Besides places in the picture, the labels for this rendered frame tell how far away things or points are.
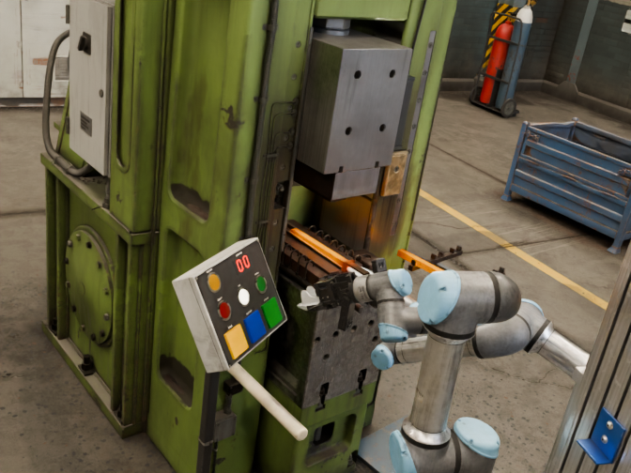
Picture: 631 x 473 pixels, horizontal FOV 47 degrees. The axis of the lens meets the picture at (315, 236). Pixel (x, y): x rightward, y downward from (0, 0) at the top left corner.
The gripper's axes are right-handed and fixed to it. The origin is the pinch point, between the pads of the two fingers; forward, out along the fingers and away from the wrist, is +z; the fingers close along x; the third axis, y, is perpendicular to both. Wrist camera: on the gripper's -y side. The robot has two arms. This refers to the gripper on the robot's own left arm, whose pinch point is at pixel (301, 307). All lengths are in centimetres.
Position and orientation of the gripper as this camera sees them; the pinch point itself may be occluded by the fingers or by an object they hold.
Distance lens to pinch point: 217.1
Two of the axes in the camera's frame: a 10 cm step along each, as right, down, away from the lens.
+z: -8.3, 1.9, 5.2
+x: -4.5, 3.0, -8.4
